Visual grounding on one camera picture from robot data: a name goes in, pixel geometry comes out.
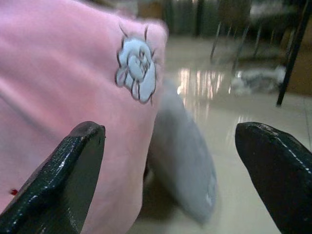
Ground grey table with black legs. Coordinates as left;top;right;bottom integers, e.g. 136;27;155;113
276;0;312;107

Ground grey pillow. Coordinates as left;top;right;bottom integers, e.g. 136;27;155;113
147;77;218;224

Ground chair with metal legs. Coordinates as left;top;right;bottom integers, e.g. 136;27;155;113
210;0;252;72

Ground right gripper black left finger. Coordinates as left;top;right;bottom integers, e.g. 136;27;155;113
0;120;106;234

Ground pink pillow with bunny print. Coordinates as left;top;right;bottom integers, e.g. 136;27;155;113
0;0;170;234

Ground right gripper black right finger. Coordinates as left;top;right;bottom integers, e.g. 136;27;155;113
234;121;312;234

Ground white crumpled cloth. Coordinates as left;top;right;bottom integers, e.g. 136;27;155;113
230;65;288;95

